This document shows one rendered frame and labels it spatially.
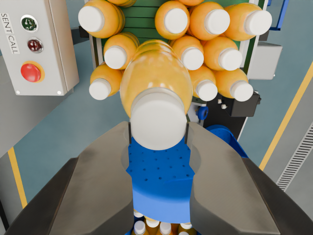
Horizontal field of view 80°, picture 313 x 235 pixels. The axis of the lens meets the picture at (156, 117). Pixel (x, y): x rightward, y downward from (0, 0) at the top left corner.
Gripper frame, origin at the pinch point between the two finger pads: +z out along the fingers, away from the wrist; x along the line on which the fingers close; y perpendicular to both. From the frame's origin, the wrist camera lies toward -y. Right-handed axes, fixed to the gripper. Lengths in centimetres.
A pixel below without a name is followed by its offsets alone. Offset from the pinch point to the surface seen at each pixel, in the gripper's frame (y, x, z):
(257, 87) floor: 41, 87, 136
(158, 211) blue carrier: 27.6, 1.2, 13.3
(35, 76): 3.6, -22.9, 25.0
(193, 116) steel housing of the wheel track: 22, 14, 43
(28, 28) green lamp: -4.8, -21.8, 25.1
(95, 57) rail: 2.2, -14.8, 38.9
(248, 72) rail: 5.3, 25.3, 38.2
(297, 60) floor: 19, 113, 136
